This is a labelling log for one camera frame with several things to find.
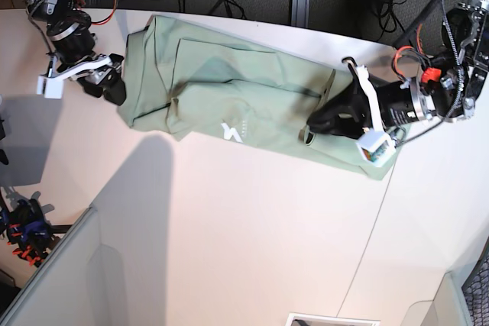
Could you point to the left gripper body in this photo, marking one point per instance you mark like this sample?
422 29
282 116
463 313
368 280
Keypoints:
396 106

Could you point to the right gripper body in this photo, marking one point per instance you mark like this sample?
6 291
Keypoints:
74 43

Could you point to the light green polo T-shirt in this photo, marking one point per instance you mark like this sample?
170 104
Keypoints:
182 78

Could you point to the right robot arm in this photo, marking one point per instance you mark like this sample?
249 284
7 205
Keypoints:
53 11

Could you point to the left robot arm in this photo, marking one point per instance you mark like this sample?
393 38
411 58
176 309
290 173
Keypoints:
452 81

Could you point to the blue orange clamp pile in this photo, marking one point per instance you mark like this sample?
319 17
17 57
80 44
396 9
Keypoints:
27 230

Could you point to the grey partition panel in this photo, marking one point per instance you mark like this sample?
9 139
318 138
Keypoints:
108 270

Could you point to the grey patterned chair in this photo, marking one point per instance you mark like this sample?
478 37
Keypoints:
475 290

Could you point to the white tray at bottom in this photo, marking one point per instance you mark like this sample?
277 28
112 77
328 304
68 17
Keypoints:
306 319

